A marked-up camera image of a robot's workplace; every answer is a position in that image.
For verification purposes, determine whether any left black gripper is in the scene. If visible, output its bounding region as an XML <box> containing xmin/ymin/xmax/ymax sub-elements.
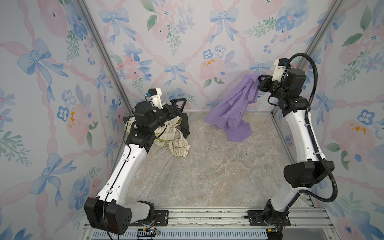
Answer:
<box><xmin>148</xmin><ymin>98</ymin><xmax>185</xmax><ymax>135</ymax></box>

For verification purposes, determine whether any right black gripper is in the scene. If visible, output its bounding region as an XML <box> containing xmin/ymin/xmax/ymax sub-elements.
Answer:
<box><xmin>257</xmin><ymin>74</ymin><xmax>287</xmax><ymax>103</ymax></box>

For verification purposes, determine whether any black cloth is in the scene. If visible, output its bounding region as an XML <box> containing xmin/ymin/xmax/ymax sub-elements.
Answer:
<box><xmin>122</xmin><ymin>112</ymin><xmax>191</xmax><ymax>140</ymax></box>

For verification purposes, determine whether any cream green patterned cloth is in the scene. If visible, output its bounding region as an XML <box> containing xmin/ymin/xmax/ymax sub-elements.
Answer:
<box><xmin>124</xmin><ymin>115</ymin><xmax>192</xmax><ymax>158</ymax></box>

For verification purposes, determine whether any purple cloth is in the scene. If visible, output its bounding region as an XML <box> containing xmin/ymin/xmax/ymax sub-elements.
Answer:
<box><xmin>205</xmin><ymin>74</ymin><xmax>261</xmax><ymax>143</ymax></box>

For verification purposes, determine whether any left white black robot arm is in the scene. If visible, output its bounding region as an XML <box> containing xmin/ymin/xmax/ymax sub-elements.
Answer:
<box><xmin>84</xmin><ymin>98</ymin><xmax>187</xmax><ymax>237</ymax></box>

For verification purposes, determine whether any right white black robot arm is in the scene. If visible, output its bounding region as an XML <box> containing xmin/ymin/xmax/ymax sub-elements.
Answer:
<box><xmin>247</xmin><ymin>69</ymin><xmax>335</xmax><ymax>232</ymax></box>

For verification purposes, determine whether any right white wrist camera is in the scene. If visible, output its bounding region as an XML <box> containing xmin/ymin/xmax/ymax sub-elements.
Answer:
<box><xmin>272</xmin><ymin>58</ymin><xmax>289</xmax><ymax>82</ymax></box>

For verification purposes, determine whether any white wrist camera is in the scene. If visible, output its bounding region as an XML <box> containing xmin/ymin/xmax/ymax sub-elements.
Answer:
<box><xmin>272</xmin><ymin>58</ymin><xmax>289</xmax><ymax>82</ymax></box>
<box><xmin>145</xmin><ymin>88</ymin><xmax>163</xmax><ymax>110</ymax></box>

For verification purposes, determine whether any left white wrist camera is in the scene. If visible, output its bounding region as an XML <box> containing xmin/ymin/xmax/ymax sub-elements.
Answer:
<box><xmin>145</xmin><ymin>88</ymin><xmax>163</xmax><ymax>110</ymax></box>

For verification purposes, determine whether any right aluminium corner post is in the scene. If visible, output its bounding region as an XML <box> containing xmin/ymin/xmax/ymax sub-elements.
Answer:
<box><xmin>271</xmin><ymin>0</ymin><xmax>346</xmax><ymax>116</ymax></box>

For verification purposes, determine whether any aluminium corner post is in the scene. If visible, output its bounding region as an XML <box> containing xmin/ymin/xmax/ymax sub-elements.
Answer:
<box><xmin>74</xmin><ymin>0</ymin><xmax>132</xmax><ymax>112</ymax></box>
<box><xmin>271</xmin><ymin>0</ymin><xmax>346</xmax><ymax>116</ymax></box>

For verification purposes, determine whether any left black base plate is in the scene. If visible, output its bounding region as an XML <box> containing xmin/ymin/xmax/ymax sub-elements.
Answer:
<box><xmin>130</xmin><ymin>210</ymin><xmax>170</xmax><ymax>227</ymax></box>

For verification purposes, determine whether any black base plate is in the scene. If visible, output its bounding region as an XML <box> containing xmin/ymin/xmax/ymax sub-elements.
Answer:
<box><xmin>244</xmin><ymin>210</ymin><xmax>291</xmax><ymax>228</ymax></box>
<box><xmin>130</xmin><ymin>210</ymin><xmax>170</xmax><ymax>227</ymax></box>

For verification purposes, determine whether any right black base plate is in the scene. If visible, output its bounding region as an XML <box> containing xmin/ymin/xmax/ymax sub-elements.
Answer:
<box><xmin>244</xmin><ymin>210</ymin><xmax>291</xmax><ymax>228</ymax></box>

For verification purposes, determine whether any left aluminium corner post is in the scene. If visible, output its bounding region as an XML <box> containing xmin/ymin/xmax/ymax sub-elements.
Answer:
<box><xmin>74</xmin><ymin>0</ymin><xmax>132</xmax><ymax>112</ymax></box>

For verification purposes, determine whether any aluminium mounting rail frame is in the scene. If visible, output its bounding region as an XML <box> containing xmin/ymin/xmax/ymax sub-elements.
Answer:
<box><xmin>80</xmin><ymin>205</ymin><xmax>340</xmax><ymax>240</ymax></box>

